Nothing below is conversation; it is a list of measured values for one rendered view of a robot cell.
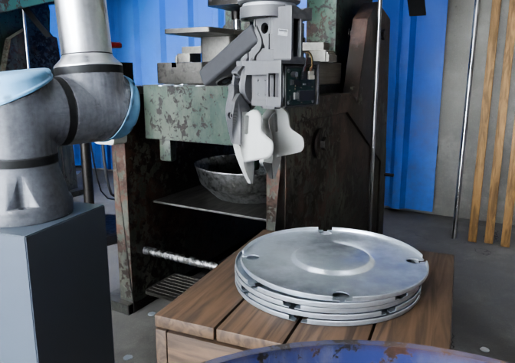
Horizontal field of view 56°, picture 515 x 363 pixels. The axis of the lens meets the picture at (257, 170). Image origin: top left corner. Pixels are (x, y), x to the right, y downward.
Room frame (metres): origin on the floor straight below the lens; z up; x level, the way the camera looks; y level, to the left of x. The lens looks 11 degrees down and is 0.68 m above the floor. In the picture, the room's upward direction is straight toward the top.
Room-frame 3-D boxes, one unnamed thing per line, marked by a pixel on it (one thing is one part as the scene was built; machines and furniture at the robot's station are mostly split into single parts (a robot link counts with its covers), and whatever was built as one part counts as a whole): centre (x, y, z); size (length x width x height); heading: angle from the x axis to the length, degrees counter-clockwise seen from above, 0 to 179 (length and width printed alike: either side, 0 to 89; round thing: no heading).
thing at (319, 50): (1.35, -0.13, 0.76); 0.17 x 0.06 x 0.10; 61
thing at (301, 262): (0.72, -0.12, 0.39); 0.29 x 0.29 x 0.01
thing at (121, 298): (1.68, 0.19, 0.45); 0.92 x 0.12 x 0.90; 151
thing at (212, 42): (1.28, 0.11, 0.72); 0.25 x 0.14 x 0.14; 151
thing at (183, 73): (1.43, 0.02, 0.68); 0.45 x 0.30 x 0.06; 61
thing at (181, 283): (1.31, 0.09, 0.14); 0.59 x 0.10 x 0.05; 151
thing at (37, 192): (0.76, 0.38, 0.50); 0.15 x 0.15 x 0.10
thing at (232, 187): (1.43, 0.02, 0.36); 0.34 x 0.34 x 0.10
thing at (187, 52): (1.51, 0.17, 0.76); 0.17 x 0.06 x 0.10; 61
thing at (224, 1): (1.43, 0.02, 0.86); 0.20 x 0.16 x 0.05; 61
